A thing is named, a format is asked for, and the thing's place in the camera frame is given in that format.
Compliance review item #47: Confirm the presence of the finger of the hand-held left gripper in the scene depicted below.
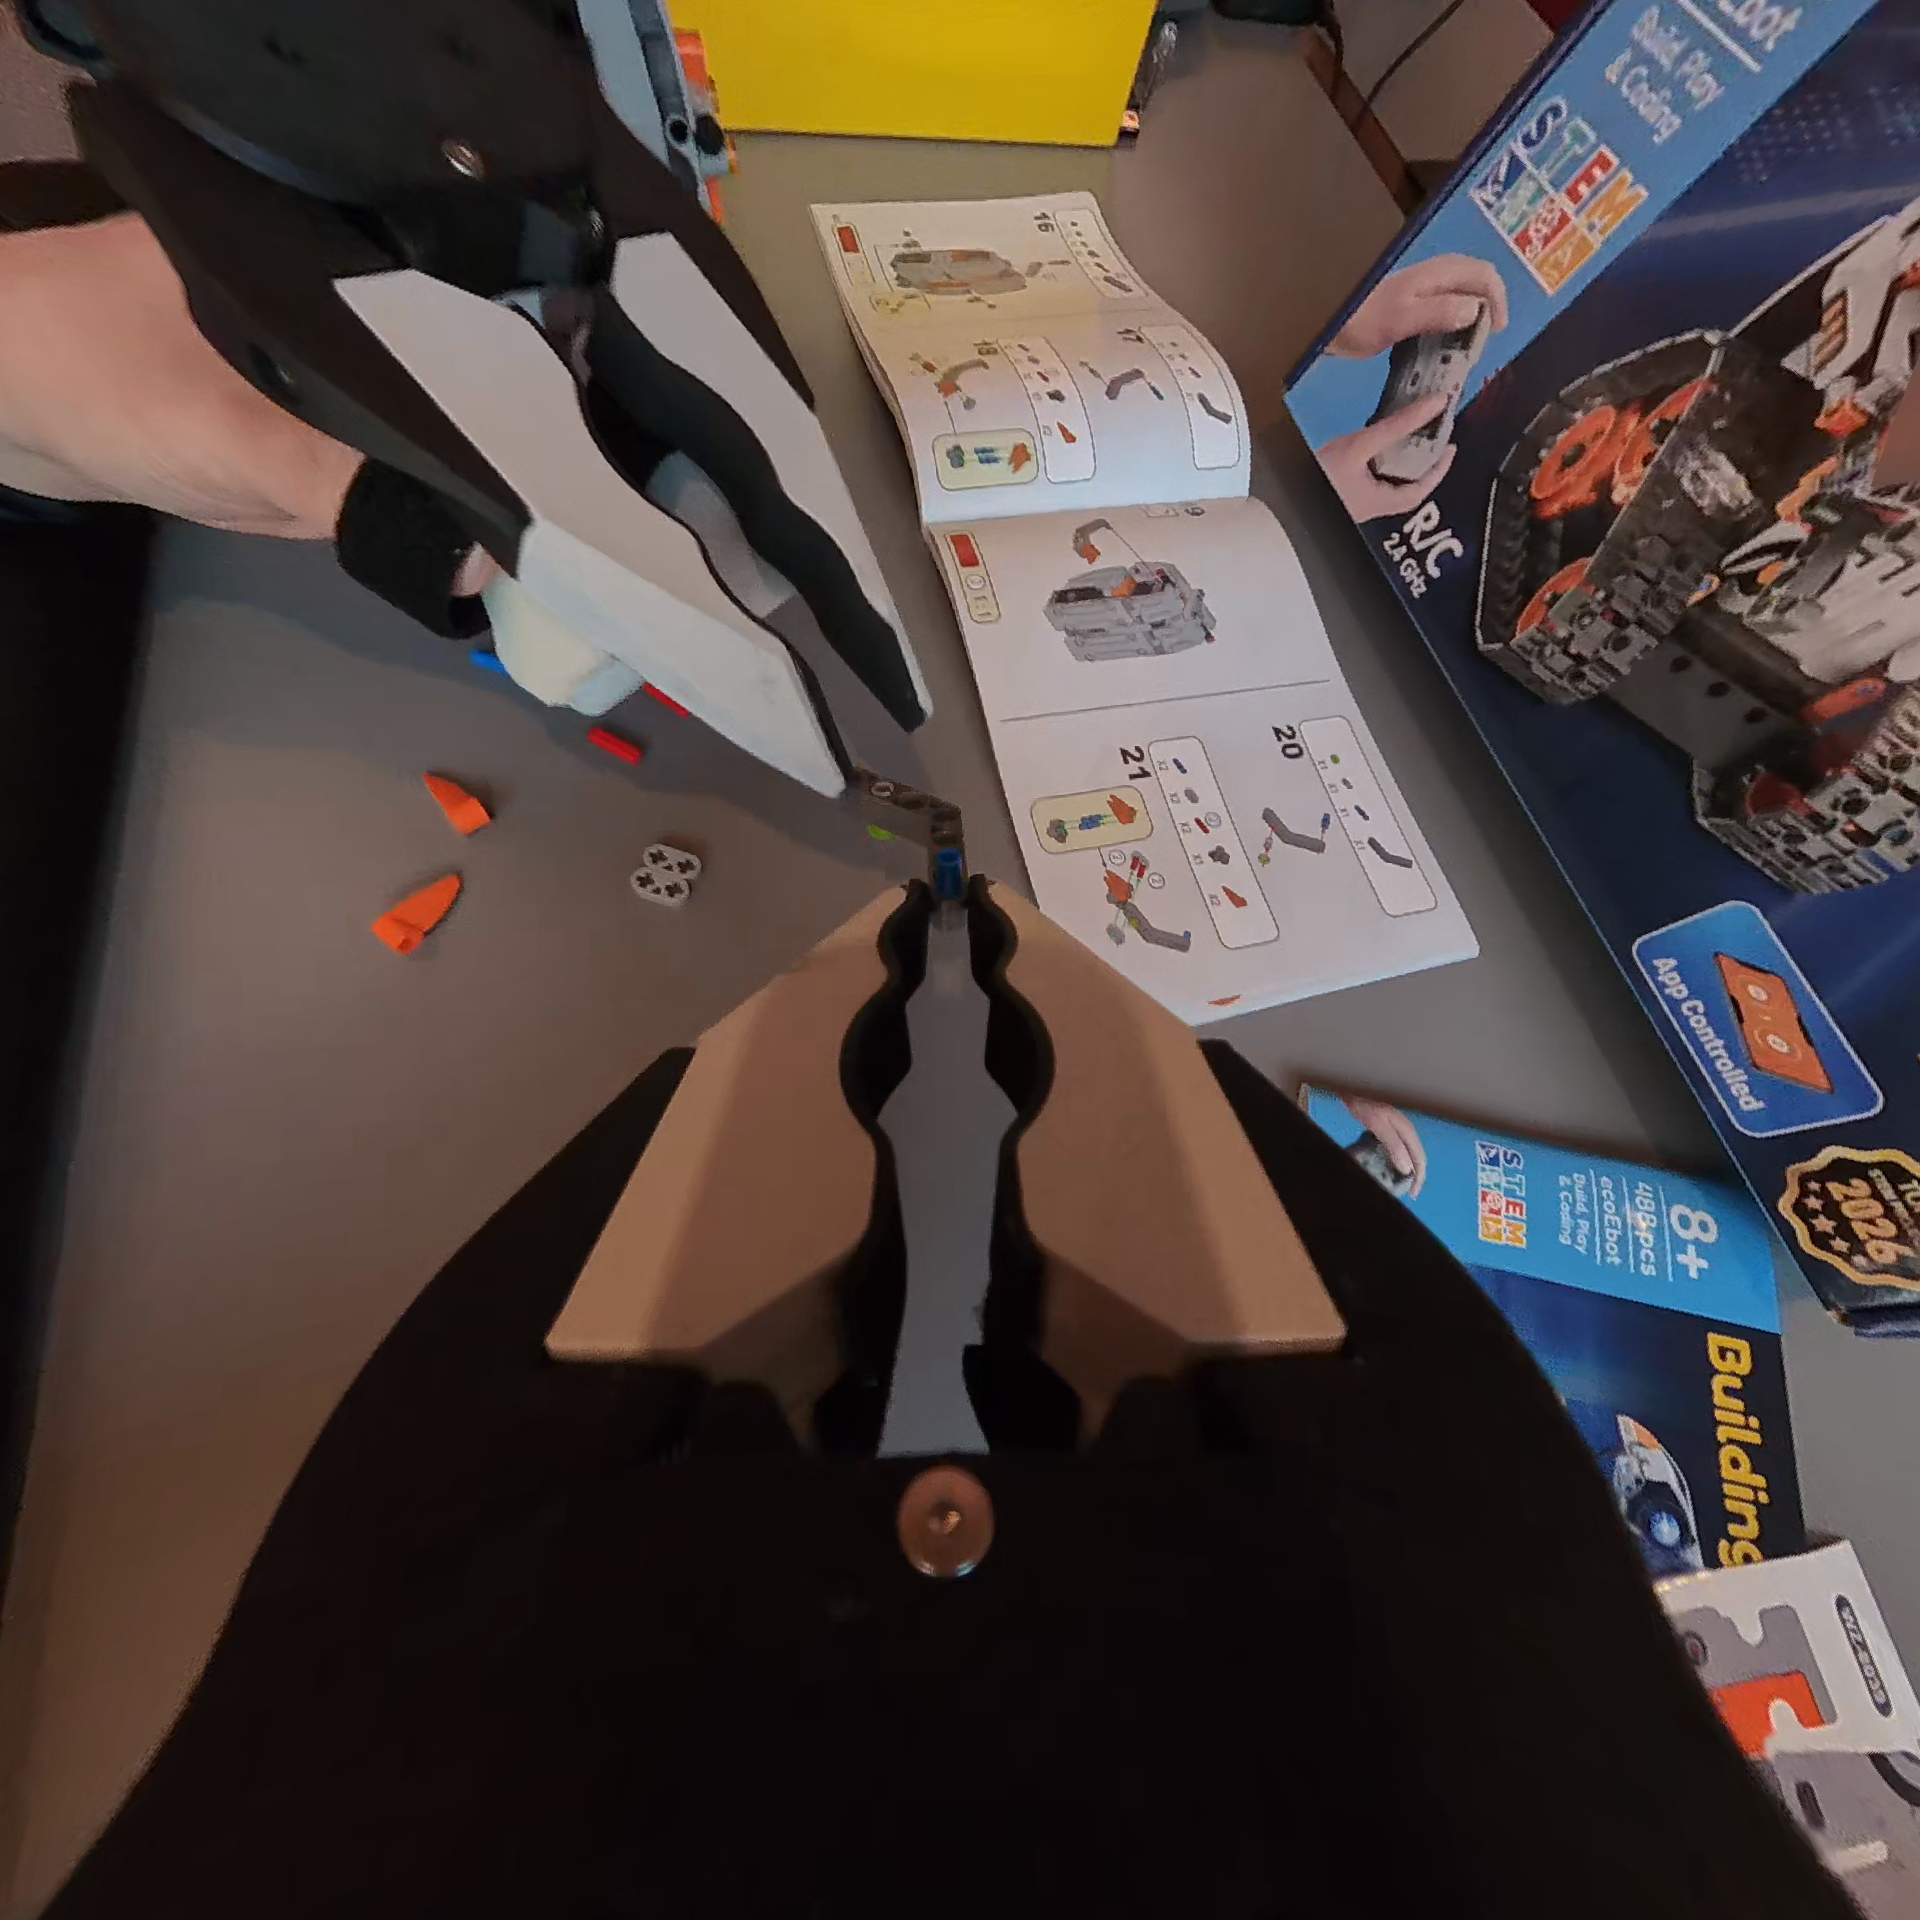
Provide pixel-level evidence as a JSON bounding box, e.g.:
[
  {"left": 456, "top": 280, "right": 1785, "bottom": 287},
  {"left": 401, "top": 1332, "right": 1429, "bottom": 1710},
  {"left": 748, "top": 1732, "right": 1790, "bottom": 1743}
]
[
  {"left": 584, "top": 228, "right": 934, "bottom": 736},
  {"left": 333, "top": 268, "right": 860, "bottom": 800}
]

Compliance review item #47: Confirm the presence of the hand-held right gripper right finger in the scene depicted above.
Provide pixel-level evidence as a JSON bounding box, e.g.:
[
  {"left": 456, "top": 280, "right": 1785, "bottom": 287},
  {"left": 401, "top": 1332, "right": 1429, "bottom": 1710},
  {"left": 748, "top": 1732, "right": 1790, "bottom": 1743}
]
[{"left": 966, "top": 876, "right": 1348, "bottom": 1453}]

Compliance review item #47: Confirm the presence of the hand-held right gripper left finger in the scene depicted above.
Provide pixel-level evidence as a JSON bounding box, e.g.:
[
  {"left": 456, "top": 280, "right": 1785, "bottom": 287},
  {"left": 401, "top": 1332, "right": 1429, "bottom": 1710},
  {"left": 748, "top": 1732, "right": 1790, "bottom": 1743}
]
[{"left": 545, "top": 882, "right": 921, "bottom": 1453}]

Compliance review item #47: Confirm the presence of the dark grey bent beam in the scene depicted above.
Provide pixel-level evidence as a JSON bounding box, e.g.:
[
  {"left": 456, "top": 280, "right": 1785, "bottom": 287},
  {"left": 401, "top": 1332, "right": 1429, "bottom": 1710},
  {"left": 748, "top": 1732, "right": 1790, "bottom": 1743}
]
[{"left": 843, "top": 765, "right": 969, "bottom": 876}]

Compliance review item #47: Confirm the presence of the grey desk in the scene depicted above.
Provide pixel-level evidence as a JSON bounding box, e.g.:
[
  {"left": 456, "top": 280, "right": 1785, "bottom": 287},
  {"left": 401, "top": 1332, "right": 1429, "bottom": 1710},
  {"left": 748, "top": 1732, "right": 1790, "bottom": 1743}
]
[{"left": 0, "top": 15, "right": 1920, "bottom": 1920}]

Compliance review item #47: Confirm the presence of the person's left hand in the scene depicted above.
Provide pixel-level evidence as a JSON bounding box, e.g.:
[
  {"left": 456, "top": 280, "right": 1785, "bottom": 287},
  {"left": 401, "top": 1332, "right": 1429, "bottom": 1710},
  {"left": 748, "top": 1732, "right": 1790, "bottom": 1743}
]
[{"left": 0, "top": 221, "right": 369, "bottom": 542}]

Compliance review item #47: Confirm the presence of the grey black robot model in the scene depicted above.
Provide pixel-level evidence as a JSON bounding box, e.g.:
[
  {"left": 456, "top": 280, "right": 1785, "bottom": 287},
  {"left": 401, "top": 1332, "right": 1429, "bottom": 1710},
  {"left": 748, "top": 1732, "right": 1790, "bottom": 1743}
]
[{"left": 574, "top": 0, "right": 740, "bottom": 225}]

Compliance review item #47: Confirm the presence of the yellow plastic bin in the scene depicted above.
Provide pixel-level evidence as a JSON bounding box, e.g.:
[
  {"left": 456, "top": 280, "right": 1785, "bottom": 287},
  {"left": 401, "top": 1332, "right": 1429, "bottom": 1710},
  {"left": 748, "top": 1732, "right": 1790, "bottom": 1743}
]
[{"left": 667, "top": 0, "right": 1162, "bottom": 149}]

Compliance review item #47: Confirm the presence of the white instruction booklet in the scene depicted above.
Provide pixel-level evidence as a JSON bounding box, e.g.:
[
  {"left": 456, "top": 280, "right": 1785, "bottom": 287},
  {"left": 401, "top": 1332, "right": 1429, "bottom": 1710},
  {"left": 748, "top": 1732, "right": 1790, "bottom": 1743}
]
[{"left": 810, "top": 192, "right": 1481, "bottom": 1029}]

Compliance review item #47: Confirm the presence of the small blue manual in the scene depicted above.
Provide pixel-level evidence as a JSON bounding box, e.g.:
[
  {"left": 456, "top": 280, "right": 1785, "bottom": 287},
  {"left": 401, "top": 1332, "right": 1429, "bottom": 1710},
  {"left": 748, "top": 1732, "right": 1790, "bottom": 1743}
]
[{"left": 1297, "top": 1084, "right": 1808, "bottom": 1576}]

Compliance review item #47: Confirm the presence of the black perforated panel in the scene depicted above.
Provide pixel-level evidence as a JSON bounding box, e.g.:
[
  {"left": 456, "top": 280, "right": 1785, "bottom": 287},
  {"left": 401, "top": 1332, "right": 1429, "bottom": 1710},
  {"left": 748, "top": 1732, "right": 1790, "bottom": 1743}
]
[{"left": 0, "top": 510, "right": 160, "bottom": 1576}]

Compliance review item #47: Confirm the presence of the blue robot kit box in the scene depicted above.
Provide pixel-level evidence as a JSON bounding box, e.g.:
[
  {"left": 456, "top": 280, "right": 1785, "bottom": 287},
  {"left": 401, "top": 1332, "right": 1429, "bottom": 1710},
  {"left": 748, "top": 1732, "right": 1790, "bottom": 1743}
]
[{"left": 1283, "top": 0, "right": 1920, "bottom": 1320}]

